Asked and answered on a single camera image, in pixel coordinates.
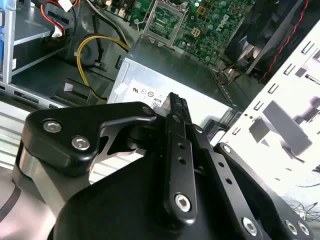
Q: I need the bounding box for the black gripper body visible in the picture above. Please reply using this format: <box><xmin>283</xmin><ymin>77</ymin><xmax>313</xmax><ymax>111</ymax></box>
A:
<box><xmin>53</xmin><ymin>119</ymin><xmax>242</xmax><ymax>240</ymax></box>

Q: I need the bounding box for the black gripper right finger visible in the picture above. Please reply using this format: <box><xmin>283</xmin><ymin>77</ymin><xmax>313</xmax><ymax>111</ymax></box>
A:
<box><xmin>179</xmin><ymin>96</ymin><xmax>315</xmax><ymax>240</ymax></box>

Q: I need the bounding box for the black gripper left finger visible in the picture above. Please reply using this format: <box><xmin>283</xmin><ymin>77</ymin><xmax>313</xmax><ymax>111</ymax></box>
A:
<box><xmin>12</xmin><ymin>91</ymin><xmax>199</xmax><ymax>226</ymax></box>

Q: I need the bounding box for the metal socket cover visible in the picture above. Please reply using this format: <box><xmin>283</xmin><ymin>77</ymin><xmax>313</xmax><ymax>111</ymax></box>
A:
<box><xmin>141</xmin><ymin>0</ymin><xmax>190</xmax><ymax>50</ymax></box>

